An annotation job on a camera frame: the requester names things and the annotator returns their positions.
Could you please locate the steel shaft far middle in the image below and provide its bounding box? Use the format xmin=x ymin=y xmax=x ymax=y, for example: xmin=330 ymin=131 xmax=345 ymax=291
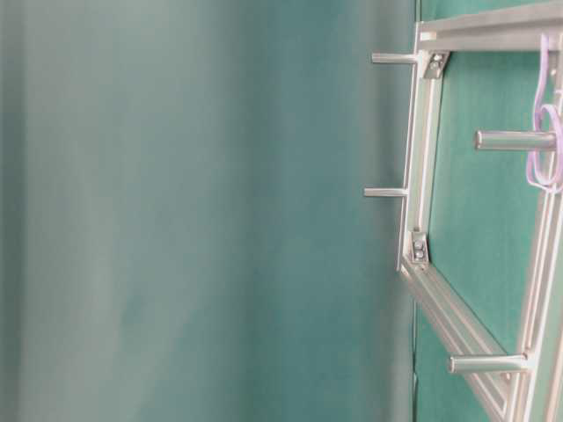
xmin=363 ymin=187 xmax=408 ymax=198

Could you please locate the steel shaft with band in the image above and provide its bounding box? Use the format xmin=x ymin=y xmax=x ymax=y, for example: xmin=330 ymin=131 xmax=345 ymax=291
xmin=474 ymin=130 xmax=557 ymax=152

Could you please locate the steel shaft near corner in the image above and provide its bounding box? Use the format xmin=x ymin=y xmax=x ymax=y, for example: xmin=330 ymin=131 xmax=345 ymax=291
xmin=446 ymin=354 xmax=530 ymax=375

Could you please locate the steel shaft far upper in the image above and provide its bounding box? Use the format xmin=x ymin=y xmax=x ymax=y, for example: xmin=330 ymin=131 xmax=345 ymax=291
xmin=371 ymin=53 xmax=418 ymax=65

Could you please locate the green table cloth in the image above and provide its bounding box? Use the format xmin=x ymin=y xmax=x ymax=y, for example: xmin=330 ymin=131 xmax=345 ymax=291
xmin=413 ymin=0 xmax=563 ymax=422

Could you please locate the aluminium extrusion frame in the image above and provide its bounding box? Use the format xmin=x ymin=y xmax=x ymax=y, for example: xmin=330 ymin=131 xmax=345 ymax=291
xmin=398 ymin=1 xmax=562 ymax=421

